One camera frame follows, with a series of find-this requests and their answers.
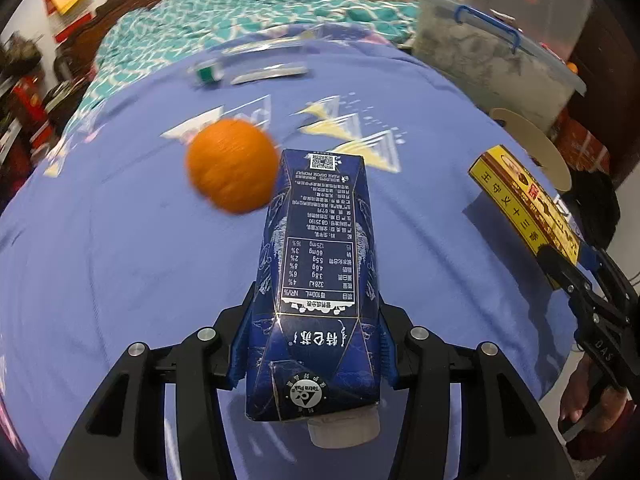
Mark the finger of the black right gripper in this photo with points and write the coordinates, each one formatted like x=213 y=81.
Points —
x=564 y=274
x=612 y=281

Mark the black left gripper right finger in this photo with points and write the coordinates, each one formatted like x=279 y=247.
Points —
x=504 y=433

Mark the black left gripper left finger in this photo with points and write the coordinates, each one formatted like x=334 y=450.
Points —
x=121 y=432

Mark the yellow red spice box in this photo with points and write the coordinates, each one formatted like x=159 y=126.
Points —
x=524 y=202

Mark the dark blue milk carton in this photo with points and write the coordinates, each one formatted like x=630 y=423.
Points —
x=314 y=344

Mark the right hand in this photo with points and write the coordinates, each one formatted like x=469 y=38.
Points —
x=576 y=396

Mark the round cardboard disc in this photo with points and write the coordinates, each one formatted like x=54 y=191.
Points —
x=537 y=145

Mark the blue patterned bed sheet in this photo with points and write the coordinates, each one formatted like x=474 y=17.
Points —
x=118 y=247

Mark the orange fruit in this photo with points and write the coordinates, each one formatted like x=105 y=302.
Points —
x=233 y=164

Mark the clear plastic bottle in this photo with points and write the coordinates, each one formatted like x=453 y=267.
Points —
x=256 y=61

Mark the teal patterned quilt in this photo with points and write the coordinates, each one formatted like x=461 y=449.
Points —
x=145 y=40

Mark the clear storage box blue handle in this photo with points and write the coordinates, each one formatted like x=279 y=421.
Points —
x=493 y=63

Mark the red yellow wall calendar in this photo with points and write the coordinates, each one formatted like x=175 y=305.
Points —
x=66 y=16

